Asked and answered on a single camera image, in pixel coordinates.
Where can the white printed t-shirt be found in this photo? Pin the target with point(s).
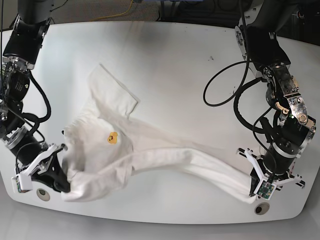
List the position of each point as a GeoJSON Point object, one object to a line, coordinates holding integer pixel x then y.
{"type": "Point", "coordinates": [105, 148]}

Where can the table cable grommet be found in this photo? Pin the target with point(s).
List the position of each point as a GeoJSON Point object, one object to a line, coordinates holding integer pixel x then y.
{"type": "Point", "coordinates": [262, 208]}
{"type": "Point", "coordinates": [43, 195]}

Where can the left table cable grommet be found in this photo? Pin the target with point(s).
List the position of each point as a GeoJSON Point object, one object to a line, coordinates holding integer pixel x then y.
{"type": "Point", "coordinates": [43, 195]}

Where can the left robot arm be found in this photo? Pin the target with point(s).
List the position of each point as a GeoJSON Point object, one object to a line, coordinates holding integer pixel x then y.
{"type": "Point", "coordinates": [291, 129]}

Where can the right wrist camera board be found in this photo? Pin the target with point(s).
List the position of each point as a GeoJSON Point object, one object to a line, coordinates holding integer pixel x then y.
{"type": "Point", "coordinates": [22, 183]}

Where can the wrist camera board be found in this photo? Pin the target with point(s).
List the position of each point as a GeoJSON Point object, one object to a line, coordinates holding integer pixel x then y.
{"type": "Point", "coordinates": [22, 183]}
{"type": "Point", "coordinates": [266, 190]}

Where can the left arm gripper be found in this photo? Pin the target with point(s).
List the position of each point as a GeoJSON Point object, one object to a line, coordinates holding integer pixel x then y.
{"type": "Point", "coordinates": [273, 167]}

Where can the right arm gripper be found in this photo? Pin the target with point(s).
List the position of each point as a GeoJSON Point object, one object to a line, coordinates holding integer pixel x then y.
{"type": "Point", "coordinates": [46, 169]}

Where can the right table cable grommet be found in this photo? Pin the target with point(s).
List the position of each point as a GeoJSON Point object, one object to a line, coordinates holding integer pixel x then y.
{"type": "Point", "coordinates": [262, 208]}

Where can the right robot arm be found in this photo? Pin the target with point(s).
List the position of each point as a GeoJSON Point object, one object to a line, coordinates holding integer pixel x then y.
{"type": "Point", "coordinates": [17, 60]}

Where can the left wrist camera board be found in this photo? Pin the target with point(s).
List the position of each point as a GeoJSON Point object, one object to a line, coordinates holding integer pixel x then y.
{"type": "Point", "coordinates": [266, 190]}

